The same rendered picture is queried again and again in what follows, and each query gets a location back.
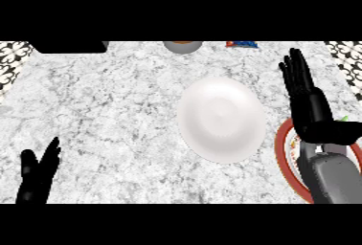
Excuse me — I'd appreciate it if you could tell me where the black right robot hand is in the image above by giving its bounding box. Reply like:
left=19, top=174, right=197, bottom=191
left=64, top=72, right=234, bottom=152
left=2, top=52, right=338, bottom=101
left=278, top=47, right=362, bottom=145

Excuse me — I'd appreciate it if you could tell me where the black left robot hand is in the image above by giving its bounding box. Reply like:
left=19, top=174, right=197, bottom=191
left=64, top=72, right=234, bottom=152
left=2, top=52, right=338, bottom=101
left=15, top=136, right=64, bottom=205

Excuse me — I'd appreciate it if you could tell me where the red-rimmed plate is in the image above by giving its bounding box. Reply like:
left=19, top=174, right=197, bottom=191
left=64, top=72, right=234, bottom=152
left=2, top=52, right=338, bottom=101
left=275, top=117, right=362, bottom=204

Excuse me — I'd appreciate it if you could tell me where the white plate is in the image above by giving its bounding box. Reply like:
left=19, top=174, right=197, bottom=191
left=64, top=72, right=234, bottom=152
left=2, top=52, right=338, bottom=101
left=177, top=76, right=267, bottom=165

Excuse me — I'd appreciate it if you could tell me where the blue and red packet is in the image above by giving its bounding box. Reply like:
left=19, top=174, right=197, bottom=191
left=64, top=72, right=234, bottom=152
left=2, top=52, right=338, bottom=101
left=225, top=40, right=260, bottom=50

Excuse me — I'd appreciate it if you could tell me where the grey cup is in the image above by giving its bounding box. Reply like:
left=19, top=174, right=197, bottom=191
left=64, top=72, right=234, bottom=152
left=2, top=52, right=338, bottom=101
left=163, top=40, right=204, bottom=55

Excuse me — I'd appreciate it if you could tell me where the black appliance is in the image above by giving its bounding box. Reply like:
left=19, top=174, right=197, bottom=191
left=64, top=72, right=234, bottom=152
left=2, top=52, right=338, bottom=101
left=27, top=40, right=111, bottom=55

